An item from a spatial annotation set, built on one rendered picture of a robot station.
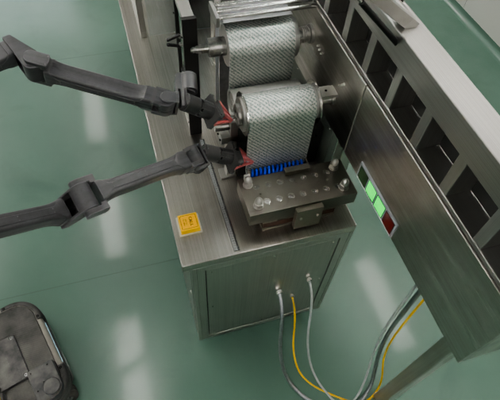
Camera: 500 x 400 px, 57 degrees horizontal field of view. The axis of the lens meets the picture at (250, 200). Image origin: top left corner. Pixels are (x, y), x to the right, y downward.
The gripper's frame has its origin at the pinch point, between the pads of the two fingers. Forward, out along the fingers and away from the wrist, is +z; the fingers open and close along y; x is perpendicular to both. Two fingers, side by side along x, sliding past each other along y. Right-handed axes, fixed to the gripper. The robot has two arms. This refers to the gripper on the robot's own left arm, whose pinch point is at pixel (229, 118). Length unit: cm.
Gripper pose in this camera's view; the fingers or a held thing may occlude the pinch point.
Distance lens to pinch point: 156.6
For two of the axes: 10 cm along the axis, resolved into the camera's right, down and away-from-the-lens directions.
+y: 3.4, 8.1, -4.7
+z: 6.8, 1.4, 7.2
